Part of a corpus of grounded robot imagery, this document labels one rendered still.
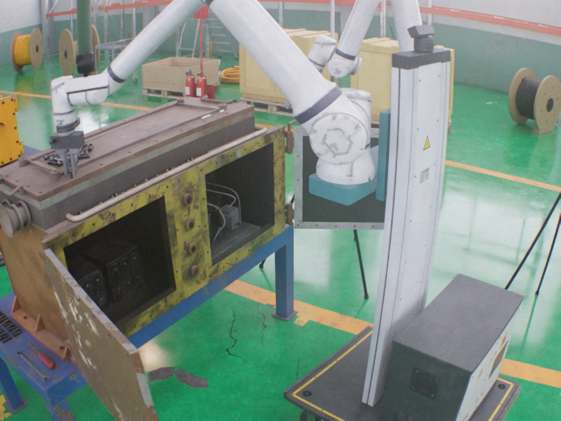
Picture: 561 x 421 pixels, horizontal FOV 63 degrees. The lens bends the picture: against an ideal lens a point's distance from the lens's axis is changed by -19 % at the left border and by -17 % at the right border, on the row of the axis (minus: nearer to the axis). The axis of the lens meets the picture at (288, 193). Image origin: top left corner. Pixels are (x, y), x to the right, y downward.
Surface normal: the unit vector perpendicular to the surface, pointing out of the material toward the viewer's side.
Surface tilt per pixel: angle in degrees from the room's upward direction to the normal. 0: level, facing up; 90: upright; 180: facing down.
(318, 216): 90
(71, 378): 90
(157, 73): 90
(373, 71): 90
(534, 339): 0
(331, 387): 0
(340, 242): 0
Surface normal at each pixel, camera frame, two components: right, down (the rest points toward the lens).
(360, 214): -0.05, 0.40
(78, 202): 0.84, 0.22
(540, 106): 0.53, 0.34
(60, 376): 0.00, -0.91
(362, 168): 0.42, -0.01
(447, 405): -0.66, 0.30
